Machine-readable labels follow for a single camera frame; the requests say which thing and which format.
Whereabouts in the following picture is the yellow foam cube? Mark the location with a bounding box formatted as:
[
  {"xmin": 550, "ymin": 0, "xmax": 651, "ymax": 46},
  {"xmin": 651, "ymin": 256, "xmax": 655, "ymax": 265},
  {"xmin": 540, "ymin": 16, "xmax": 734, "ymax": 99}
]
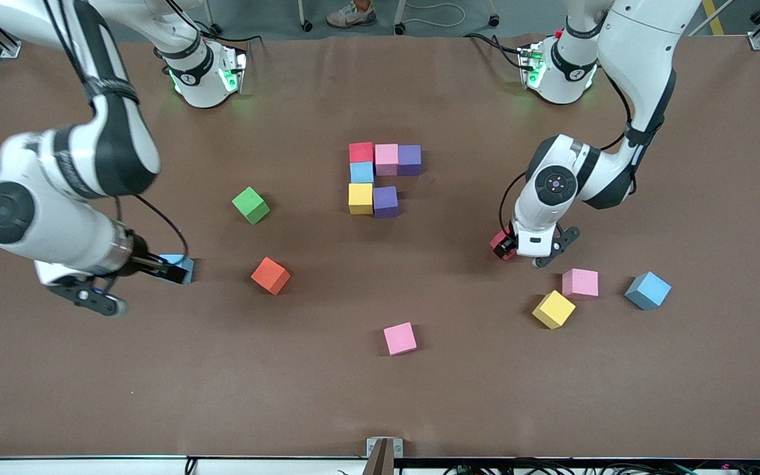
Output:
[
  {"xmin": 532, "ymin": 290, "xmax": 577, "ymax": 330},
  {"xmin": 348, "ymin": 183, "xmax": 375, "ymax": 216}
]

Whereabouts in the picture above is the orange foam cube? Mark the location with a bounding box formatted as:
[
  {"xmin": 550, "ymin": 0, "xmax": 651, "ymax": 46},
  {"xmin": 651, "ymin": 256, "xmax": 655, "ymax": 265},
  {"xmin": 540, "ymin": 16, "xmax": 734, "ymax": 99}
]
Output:
[{"xmin": 250, "ymin": 257, "xmax": 292, "ymax": 296}]

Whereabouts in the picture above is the green foam cube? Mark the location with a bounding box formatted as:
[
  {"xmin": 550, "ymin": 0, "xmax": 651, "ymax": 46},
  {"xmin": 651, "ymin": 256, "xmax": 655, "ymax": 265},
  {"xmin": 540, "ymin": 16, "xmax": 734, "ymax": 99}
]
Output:
[{"xmin": 232, "ymin": 187, "xmax": 271, "ymax": 226}]

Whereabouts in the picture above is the purple foam cube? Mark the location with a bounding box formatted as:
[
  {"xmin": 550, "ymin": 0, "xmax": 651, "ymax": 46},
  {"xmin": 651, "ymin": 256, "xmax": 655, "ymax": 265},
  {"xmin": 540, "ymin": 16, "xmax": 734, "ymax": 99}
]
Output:
[
  {"xmin": 373, "ymin": 185, "xmax": 399, "ymax": 219},
  {"xmin": 397, "ymin": 144, "xmax": 422, "ymax": 177}
]

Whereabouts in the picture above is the pink foam cube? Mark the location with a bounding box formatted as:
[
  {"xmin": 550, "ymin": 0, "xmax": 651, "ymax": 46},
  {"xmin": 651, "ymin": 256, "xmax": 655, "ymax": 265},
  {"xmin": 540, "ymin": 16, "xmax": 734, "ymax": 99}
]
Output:
[
  {"xmin": 383, "ymin": 322, "xmax": 418, "ymax": 357},
  {"xmin": 561, "ymin": 268, "xmax": 600, "ymax": 301},
  {"xmin": 374, "ymin": 143, "xmax": 399, "ymax": 177}
]

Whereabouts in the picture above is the brown table cover sheet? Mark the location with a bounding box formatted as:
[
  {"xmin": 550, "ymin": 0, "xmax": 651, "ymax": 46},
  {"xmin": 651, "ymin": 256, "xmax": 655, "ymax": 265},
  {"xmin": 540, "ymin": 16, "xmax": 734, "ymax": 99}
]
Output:
[{"xmin": 0, "ymin": 34, "xmax": 760, "ymax": 460}]

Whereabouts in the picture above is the walking person's leg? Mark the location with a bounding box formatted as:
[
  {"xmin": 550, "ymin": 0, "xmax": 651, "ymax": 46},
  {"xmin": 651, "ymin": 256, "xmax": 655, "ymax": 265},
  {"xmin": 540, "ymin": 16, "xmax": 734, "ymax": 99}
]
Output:
[{"xmin": 325, "ymin": 0, "xmax": 377, "ymax": 28}]

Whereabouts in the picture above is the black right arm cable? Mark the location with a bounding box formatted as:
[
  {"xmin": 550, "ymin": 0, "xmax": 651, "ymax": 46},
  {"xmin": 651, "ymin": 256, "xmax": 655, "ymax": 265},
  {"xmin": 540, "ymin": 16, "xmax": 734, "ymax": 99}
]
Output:
[{"xmin": 40, "ymin": 0, "xmax": 189, "ymax": 259}]

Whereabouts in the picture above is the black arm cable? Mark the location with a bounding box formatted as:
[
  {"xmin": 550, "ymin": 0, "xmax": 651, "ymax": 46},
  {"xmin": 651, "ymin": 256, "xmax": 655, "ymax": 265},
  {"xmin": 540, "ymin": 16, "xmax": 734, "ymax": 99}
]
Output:
[
  {"xmin": 499, "ymin": 69, "xmax": 638, "ymax": 239},
  {"xmin": 40, "ymin": 0, "xmax": 189, "ymax": 259}
]

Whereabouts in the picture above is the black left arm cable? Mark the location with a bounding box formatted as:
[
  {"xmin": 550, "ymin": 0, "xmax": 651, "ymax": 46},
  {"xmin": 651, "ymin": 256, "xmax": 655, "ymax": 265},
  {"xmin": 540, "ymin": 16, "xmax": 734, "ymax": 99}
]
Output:
[{"xmin": 499, "ymin": 69, "xmax": 638, "ymax": 239}]

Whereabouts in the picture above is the black left base cable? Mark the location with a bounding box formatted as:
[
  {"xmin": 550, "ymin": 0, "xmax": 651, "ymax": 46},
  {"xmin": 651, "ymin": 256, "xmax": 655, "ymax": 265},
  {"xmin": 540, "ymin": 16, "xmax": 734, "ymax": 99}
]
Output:
[{"xmin": 462, "ymin": 32, "xmax": 527, "ymax": 70}]

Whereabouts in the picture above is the white floor cable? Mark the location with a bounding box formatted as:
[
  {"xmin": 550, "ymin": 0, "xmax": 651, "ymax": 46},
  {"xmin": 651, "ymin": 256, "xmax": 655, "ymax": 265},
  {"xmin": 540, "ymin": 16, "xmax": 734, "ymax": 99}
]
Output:
[{"xmin": 405, "ymin": 0, "xmax": 468, "ymax": 28}]

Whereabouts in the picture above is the grey metal bracket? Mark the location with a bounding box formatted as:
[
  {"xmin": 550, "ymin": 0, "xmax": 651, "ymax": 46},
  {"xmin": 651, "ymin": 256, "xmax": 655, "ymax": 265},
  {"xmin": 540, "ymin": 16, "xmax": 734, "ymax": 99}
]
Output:
[{"xmin": 366, "ymin": 437, "xmax": 404, "ymax": 475}]

